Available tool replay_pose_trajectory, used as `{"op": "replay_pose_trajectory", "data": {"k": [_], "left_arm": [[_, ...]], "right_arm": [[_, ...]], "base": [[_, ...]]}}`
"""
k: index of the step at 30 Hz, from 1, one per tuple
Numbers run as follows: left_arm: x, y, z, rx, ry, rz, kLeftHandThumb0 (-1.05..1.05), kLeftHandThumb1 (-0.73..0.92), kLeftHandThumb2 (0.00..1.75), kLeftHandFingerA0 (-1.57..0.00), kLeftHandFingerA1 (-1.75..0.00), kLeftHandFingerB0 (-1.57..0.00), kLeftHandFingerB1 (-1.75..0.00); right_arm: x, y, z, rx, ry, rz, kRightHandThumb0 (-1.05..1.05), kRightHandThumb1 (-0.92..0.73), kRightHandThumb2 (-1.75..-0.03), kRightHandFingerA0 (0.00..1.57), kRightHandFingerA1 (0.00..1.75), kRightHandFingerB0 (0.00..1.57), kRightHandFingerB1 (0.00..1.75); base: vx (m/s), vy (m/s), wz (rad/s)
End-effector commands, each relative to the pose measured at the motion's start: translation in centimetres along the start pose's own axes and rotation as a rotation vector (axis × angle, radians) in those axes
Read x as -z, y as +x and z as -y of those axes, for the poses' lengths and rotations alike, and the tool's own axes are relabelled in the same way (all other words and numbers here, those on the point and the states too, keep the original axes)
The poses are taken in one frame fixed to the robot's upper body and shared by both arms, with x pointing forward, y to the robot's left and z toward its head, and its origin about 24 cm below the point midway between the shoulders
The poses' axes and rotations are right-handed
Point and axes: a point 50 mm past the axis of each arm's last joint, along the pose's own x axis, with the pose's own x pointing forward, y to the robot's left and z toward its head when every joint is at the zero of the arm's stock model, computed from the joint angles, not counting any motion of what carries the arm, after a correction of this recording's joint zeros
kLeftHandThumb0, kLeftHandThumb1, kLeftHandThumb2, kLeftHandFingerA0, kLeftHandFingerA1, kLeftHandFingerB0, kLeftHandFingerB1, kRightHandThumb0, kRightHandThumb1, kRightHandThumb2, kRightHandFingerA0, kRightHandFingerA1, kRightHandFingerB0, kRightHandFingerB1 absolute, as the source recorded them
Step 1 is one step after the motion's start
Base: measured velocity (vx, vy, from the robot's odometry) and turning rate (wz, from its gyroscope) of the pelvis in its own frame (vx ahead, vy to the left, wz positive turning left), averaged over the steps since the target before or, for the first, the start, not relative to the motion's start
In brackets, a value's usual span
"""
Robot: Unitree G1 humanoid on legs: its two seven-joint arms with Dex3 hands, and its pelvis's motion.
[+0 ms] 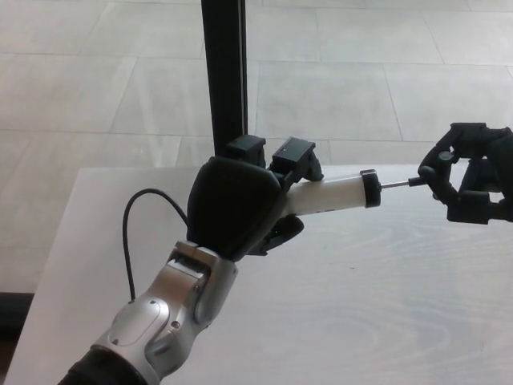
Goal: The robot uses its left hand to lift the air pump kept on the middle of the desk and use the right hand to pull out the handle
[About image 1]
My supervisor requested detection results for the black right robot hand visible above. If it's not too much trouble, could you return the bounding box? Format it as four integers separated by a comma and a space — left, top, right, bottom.
417, 121, 513, 225

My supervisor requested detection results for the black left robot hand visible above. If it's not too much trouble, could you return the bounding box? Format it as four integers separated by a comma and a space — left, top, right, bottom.
187, 135, 325, 264

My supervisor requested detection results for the white air pump black handle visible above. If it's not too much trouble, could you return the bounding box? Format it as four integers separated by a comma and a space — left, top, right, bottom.
285, 148, 454, 218

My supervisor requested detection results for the black base under table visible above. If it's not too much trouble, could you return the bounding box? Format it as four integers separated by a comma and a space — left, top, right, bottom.
0, 292, 35, 334

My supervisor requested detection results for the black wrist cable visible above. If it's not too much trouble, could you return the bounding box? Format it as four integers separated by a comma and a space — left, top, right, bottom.
123, 188, 190, 302

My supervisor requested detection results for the black metal post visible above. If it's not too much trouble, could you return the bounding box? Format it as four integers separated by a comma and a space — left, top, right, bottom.
201, 0, 251, 158

